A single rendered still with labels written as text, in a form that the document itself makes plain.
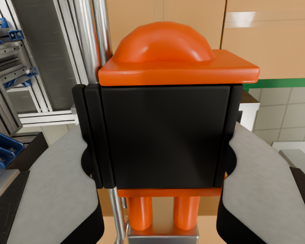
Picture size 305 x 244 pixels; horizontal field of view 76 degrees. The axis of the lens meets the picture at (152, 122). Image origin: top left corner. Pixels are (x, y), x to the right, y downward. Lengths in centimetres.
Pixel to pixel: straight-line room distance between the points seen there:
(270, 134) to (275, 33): 105
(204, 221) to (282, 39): 65
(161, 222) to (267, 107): 147
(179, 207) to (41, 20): 111
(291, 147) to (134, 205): 178
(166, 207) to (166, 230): 2
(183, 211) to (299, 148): 180
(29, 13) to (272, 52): 107
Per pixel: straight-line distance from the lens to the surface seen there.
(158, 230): 19
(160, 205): 21
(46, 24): 118
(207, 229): 47
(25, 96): 136
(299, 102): 171
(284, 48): 86
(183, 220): 18
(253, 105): 81
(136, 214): 18
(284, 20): 84
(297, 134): 187
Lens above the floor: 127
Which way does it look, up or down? 61 degrees down
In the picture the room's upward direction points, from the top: 179 degrees counter-clockwise
